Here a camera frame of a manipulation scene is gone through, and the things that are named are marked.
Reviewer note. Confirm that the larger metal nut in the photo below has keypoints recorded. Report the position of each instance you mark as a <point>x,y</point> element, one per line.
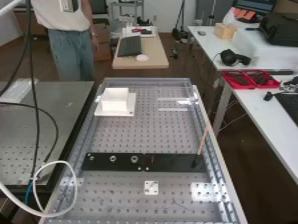
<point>133,159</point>

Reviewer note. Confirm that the white desk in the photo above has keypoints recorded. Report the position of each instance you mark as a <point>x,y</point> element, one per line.
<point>266,61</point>
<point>260,115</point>

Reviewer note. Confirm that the black bag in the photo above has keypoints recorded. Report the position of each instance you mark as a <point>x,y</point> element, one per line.
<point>279,30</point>

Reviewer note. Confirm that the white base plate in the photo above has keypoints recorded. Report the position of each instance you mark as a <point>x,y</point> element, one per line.
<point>113,114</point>

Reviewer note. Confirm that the small black object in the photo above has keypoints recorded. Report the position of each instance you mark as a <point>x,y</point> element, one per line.
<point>267,96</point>

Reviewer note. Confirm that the black headphones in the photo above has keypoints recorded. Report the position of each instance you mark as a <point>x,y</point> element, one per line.
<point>230,56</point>

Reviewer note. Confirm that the light wooden box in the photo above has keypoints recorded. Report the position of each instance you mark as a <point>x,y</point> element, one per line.
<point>224,31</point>

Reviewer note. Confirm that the white round disc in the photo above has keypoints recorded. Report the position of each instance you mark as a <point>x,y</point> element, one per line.
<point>142,57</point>

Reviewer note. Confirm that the black plate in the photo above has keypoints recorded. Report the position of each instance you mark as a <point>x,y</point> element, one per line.
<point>176,163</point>

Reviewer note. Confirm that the light wooden desk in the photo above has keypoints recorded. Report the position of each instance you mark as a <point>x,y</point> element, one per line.
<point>154,50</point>

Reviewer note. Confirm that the dark laptop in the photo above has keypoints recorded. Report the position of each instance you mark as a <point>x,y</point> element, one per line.
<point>129,46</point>

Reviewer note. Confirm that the person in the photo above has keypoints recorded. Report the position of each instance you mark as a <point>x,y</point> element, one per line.
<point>70,50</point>

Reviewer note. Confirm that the small white box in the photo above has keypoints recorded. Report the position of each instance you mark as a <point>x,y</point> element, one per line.
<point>114,98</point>

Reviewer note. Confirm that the clear box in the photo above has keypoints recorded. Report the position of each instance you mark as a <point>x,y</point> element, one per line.
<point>146,81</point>

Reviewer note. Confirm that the cardboard box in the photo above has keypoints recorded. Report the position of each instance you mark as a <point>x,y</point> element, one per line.
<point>102,43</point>

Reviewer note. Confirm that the metal shelf rack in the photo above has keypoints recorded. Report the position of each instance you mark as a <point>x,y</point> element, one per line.
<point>126,10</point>

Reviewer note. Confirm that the red tray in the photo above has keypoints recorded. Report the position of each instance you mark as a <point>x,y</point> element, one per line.
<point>264,79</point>
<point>238,80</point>

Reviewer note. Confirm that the black keyboard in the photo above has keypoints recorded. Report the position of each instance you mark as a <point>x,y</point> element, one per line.
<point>290,108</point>

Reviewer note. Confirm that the smaller metal nut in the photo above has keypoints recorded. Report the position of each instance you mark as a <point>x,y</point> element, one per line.
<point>113,158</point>

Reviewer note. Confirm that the thin stick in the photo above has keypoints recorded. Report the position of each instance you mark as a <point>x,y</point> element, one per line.
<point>202,141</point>

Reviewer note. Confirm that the small square metal plate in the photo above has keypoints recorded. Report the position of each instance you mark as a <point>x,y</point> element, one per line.
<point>150,187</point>

